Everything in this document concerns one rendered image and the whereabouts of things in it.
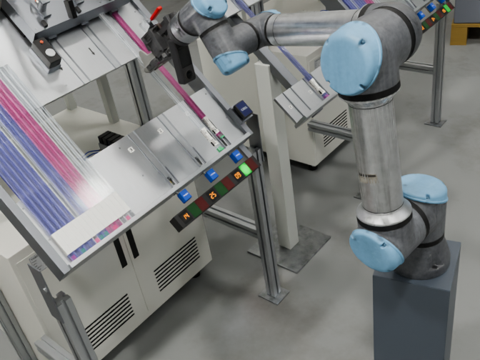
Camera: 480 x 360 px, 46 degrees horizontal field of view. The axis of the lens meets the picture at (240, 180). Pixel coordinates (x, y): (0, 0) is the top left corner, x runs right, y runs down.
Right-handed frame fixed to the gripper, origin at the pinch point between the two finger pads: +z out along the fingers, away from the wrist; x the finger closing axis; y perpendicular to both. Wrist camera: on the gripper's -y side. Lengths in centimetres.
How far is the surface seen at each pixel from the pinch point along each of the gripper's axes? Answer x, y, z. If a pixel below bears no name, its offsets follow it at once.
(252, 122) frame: -22.5, -28.0, 2.2
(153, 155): 12.6, -19.4, 3.6
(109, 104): -16, 4, 55
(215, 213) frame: -19, -50, 43
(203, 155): -0.1, -27.3, 1.9
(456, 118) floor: -175, -93, 35
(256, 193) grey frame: -19, -48, 15
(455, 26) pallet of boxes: -269, -60, 59
